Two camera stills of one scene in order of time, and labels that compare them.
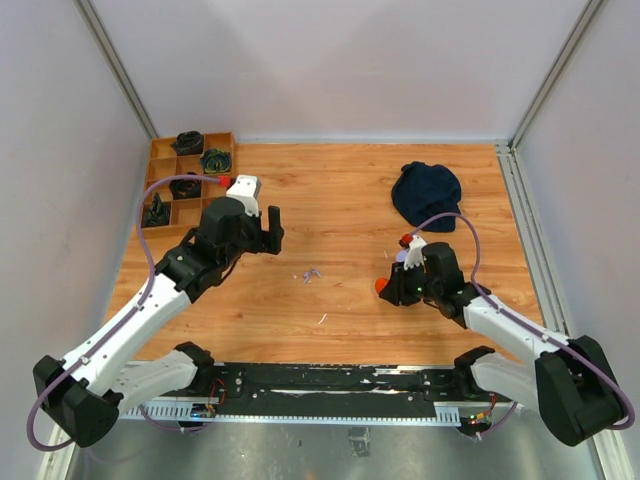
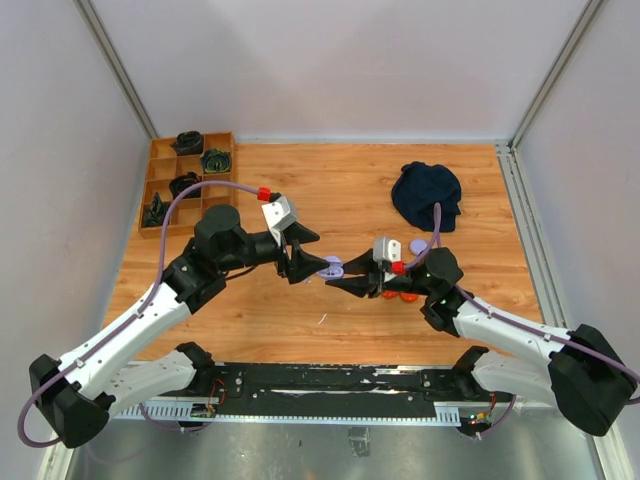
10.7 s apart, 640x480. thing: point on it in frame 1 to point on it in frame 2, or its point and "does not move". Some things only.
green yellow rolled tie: x=216 y=161 does not move
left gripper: x=266 y=241 to x=302 y=264
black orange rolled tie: x=186 y=188 does not move
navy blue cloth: x=422 y=191 does not move
